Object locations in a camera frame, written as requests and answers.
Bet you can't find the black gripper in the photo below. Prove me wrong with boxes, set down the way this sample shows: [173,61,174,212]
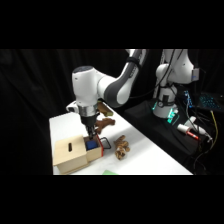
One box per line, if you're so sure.
[79,112,100,140]

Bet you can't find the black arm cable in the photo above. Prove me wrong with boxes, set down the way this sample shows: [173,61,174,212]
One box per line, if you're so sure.
[129,49,178,100]

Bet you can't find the green flat sheet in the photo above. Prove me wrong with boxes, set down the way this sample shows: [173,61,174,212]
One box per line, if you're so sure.
[101,169,120,176]

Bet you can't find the tan striped plush toy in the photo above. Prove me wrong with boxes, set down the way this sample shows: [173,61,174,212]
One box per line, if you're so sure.
[113,134,131,161]

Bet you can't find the black robot stand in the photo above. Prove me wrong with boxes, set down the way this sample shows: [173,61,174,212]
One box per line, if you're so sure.
[123,98,202,158]

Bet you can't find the white grey wrist-mounted camera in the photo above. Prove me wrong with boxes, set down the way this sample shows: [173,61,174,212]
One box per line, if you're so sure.
[65,100,81,115]

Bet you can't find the green-lit control board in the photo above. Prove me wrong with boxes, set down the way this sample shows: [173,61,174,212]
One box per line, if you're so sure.
[166,107,181,125]

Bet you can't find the white cylinder with red tip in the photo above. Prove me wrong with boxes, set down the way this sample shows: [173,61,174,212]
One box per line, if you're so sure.
[176,123,201,141]

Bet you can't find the light wooden slot box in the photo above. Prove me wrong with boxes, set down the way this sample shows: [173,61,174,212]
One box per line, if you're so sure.
[52,133,90,175]

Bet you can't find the blue-lit keyboard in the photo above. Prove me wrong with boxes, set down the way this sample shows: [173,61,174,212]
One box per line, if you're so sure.
[199,92,224,113]

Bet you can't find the red-rimmed wooden drawer, black handle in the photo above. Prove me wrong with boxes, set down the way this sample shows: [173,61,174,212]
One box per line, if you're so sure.
[82,133,113,164]

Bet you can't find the small white box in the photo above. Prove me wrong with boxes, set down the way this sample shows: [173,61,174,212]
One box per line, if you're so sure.
[191,67,201,82]

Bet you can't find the blue-lit electronic device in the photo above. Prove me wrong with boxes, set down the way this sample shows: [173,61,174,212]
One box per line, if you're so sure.
[182,89,195,108]

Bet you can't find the yellow cable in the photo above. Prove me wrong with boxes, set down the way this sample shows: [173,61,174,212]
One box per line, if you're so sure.
[209,109,220,142]

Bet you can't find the dark brown plush toy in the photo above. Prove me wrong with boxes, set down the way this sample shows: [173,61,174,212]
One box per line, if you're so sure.
[94,117,117,135]

